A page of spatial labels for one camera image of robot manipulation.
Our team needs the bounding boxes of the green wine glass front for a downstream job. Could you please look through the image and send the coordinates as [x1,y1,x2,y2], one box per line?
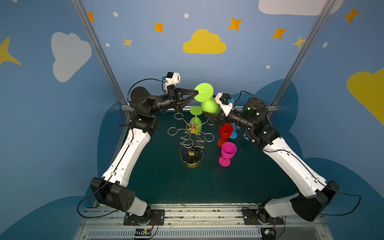
[195,83,221,115]

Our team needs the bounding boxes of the green wine glass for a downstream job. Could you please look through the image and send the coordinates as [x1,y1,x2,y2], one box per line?
[195,83,221,115]
[190,106,203,134]

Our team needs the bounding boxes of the red wine glass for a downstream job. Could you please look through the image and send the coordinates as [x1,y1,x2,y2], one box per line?
[217,123,234,147]

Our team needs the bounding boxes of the blue wine glass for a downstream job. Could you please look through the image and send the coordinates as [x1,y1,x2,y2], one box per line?
[244,133,250,141]
[230,124,240,139]

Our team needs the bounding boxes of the pink wine glass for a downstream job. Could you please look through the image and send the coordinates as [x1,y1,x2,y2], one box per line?
[219,142,237,167]

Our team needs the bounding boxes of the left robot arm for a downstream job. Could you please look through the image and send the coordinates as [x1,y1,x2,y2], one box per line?
[90,85,199,222]

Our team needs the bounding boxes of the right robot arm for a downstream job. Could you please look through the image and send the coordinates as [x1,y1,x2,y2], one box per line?
[203,93,340,224]

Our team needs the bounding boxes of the green wine glass rear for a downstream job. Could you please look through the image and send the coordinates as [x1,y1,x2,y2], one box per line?
[190,106,203,134]

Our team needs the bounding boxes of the right green circuit board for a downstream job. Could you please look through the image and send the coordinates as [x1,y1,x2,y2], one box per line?
[261,228,277,240]

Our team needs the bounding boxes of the green circuit board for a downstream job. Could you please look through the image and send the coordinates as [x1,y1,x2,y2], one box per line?
[134,229,155,239]
[261,228,277,240]

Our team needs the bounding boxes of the left green circuit board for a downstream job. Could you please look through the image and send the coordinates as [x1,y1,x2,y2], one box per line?
[134,229,155,239]

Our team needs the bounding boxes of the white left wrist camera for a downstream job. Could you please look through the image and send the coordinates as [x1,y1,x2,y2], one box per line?
[162,72,181,92]

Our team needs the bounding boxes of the black left camera cable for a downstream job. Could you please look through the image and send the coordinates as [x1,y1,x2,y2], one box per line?
[76,78,167,219]

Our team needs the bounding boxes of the black camera cable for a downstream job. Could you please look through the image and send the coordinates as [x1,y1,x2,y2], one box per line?
[232,90,362,217]
[76,78,167,219]

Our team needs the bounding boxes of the gold wire glass rack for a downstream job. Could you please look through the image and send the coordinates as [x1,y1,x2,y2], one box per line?
[167,113,215,168]

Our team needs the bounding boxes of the black right camera cable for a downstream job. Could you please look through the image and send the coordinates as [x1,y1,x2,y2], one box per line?
[232,90,362,217]

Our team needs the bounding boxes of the aluminium frame rails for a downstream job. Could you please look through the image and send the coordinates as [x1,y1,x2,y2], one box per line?
[70,0,337,211]

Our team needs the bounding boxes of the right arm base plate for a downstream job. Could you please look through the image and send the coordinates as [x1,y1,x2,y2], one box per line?
[241,208,285,225]

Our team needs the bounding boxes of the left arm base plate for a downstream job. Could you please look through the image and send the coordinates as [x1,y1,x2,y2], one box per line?
[123,210,165,226]

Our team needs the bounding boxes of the metal base rail platform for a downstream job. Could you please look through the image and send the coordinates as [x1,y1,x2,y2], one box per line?
[74,203,333,240]

